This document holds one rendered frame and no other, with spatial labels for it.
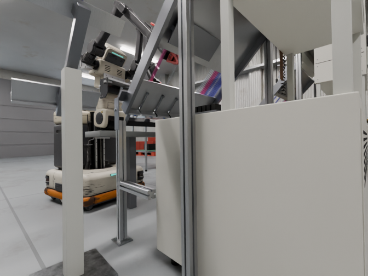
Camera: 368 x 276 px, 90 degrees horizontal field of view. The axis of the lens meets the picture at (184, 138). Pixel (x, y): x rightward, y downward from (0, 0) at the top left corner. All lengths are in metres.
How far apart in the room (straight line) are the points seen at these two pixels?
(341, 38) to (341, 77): 0.08
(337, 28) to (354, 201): 0.35
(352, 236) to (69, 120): 0.87
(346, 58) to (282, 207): 0.34
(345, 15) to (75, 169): 0.89
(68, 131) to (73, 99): 0.13
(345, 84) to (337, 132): 0.10
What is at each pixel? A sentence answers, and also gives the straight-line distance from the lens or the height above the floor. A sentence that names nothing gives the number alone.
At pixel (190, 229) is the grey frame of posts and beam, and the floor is 0.24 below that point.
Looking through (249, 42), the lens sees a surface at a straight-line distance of 1.36.
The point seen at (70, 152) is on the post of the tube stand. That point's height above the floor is 0.49.
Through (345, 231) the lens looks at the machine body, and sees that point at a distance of 0.51.
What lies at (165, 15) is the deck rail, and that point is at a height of 1.04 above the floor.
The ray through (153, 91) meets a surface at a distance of 1.09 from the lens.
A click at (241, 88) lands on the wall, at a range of 5.53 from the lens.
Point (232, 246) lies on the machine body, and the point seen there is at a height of 0.22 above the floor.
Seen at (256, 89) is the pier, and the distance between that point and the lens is 5.22.
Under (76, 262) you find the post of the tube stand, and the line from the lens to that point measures 0.95.
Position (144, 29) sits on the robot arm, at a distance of 1.34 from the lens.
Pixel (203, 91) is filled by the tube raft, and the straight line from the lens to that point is 1.33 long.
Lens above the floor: 0.53
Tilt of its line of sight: level
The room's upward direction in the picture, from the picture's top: 1 degrees counter-clockwise
